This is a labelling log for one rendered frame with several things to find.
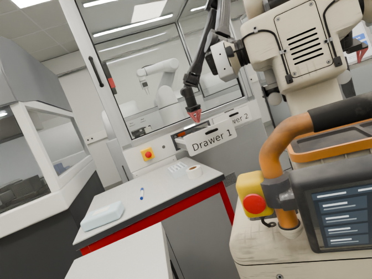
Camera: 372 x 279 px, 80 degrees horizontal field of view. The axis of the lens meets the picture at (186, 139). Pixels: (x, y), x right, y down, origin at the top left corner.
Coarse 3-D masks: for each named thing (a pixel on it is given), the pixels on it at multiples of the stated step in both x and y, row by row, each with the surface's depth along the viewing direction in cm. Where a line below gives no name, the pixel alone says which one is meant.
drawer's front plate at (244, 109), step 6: (240, 108) 158; (246, 108) 159; (228, 114) 155; (240, 114) 158; (216, 120) 153; (222, 120) 154; (234, 120) 157; (240, 120) 158; (246, 120) 159; (234, 126) 157
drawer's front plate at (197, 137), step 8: (224, 120) 121; (208, 128) 118; (224, 128) 120; (232, 128) 121; (192, 136) 115; (200, 136) 117; (208, 136) 118; (224, 136) 120; (232, 136) 122; (208, 144) 118; (216, 144) 119; (192, 152) 116; (200, 152) 117
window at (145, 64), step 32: (96, 0) 133; (128, 0) 137; (160, 0) 143; (192, 0) 148; (96, 32) 133; (128, 32) 138; (160, 32) 143; (192, 32) 149; (128, 64) 139; (160, 64) 144; (128, 96) 140; (160, 96) 145; (224, 96) 158; (128, 128) 141
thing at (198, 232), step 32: (192, 160) 132; (128, 192) 115; (160, 192) 97; (192, 192) 89; (224, 192) 94; (128, 224) 83; (192, 224) 91; (224, 224) 95; (192, 256) 92; (224, 256) 96
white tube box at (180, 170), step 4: (176, 164) 120; (180, 164) 116; (184, 164) 113; (168, 168) 117; (172, 168) 115; (176, 168) 112; (180, 168) 108; (184, 168) 109; (172, 172) 107; (176, 172) 108; (180, 172) 108; (184, 172) 109; (172, 176) 111; (176, 176) 108; (180, 176) 108
